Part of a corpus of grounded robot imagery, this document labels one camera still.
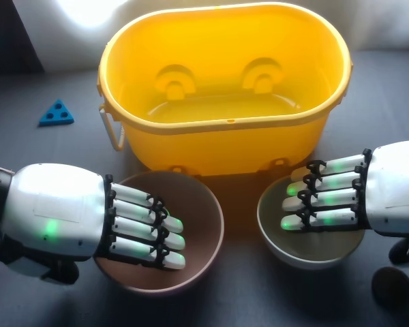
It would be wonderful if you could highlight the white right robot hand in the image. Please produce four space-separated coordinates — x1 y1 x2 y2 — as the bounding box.
281 140 409 265

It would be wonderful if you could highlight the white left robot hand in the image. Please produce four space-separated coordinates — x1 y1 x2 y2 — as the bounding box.
0 162 187 285

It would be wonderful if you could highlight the small cream bowl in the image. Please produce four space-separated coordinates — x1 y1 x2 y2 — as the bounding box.
256 174 366 270

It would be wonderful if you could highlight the large pink bowl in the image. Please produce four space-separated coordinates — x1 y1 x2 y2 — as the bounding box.
93 170 225 294

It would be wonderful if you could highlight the yellow plastic tub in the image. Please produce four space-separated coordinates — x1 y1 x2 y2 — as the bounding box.
97 1 354 178

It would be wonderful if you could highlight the blue triangle block with holes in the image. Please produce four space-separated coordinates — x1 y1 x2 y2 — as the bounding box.
37 98 75 127

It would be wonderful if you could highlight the dark chocolate sandwich cookie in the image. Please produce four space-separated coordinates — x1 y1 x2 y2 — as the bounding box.
371 266 409 309

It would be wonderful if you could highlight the white cloth backdrop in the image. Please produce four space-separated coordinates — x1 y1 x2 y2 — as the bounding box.
13 0 409 74

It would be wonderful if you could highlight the grey table cloth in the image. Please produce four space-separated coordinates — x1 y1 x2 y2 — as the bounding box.
0 49 409 327

